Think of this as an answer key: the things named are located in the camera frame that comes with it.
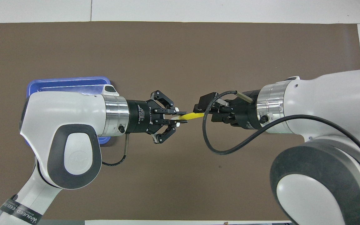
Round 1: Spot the brown table mat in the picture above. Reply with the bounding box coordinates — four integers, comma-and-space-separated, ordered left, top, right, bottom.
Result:
0, 21, 360, 221

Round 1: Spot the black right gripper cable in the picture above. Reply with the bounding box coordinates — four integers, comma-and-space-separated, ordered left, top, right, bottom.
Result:
202, 90, 360, 156

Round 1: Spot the yellow marker pen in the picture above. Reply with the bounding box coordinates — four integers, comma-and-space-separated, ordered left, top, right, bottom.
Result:
175, 112, 205, 121

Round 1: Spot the blue plastic tray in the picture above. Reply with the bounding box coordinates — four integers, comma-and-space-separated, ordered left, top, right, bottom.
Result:
26, 76, 112, 145

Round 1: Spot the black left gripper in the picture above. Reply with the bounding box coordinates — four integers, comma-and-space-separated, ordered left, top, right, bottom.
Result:
127, 90, 188, 145

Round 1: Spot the black printed arm strap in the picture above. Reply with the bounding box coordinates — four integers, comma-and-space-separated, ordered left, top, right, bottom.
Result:
0, 195, 41, 225

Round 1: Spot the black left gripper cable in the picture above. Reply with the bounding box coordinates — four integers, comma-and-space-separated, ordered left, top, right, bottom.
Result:
102, 134, 129, 167

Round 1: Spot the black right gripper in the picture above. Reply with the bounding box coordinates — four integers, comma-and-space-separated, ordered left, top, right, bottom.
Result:
194, 90, 261, 130

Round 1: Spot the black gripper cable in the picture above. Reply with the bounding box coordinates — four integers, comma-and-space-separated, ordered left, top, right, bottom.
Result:
202, 90, 360, 156
102, 134, 129, 167

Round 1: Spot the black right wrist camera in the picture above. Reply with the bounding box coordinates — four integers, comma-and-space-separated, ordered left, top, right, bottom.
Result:
198, 92, 220, 112

